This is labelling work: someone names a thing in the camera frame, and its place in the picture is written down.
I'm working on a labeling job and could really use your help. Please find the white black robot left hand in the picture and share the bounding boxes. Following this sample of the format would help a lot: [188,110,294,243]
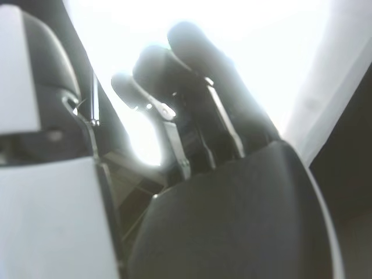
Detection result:
[0,0,345,279]

